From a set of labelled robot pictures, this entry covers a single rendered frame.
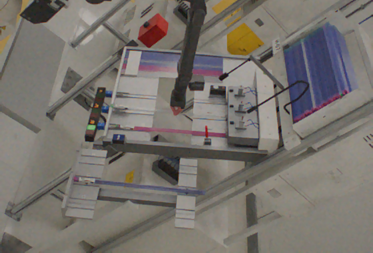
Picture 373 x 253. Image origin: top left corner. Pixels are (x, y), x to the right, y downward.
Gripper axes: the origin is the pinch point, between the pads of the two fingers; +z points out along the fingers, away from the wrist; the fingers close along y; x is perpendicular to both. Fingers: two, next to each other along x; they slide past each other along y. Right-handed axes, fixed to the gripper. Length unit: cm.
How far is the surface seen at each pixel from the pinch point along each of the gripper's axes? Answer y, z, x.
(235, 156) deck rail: -21.2, 1.2, -27.6
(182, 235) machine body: -21, 65, -14
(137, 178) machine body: -13.9, 33.1, 13.1
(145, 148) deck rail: -20.9, 3.9, 11.4
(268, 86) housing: 16.2, -10.5, -41.7
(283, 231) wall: 57, 156, -100
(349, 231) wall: 33, 115, -133
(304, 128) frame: -23, -23, -51
